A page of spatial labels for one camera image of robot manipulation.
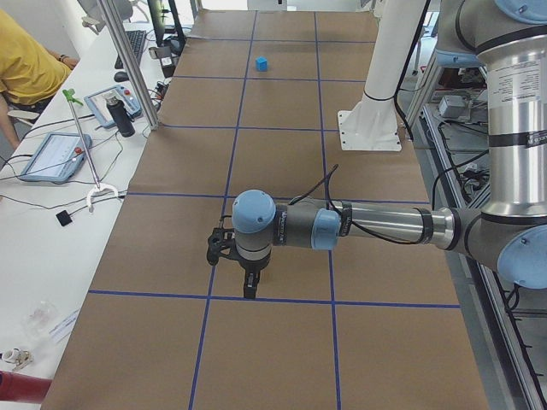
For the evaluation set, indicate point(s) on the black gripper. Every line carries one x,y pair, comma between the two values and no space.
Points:
251,266

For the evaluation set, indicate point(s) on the blue cube block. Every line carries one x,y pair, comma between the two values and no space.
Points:
261,64

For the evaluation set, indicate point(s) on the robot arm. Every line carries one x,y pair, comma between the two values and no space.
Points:
508,234

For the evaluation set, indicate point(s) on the small black square puck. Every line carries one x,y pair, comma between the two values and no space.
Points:
64,218

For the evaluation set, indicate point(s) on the black water bottle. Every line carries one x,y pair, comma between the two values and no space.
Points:
119,115

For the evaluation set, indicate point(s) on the clear plastic bag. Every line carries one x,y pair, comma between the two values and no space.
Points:
39,319

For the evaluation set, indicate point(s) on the near teach pendant tablet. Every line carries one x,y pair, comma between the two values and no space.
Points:
57,158

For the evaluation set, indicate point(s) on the teach pendant tablet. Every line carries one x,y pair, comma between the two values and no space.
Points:
57,158
101,104

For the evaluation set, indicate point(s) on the far teach pendant tablet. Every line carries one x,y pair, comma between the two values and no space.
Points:
101,104

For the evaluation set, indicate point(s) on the metal fitting white cap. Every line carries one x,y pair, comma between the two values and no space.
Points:
17,358

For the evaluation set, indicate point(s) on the black computer mouse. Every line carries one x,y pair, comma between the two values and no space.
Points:
121,76

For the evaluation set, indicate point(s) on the red cylinder object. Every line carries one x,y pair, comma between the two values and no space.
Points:
21,388

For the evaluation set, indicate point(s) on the reacher grabber stick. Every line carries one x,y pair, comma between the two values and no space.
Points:
98,185

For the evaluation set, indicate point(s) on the black keyboard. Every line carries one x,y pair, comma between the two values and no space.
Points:
137,40

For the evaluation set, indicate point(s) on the person in yellow shirt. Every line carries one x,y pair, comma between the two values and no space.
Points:
31,75

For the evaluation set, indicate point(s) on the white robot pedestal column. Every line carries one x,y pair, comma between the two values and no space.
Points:
372,124

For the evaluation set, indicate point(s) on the aluminium frame post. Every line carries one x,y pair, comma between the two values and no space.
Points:
122,45

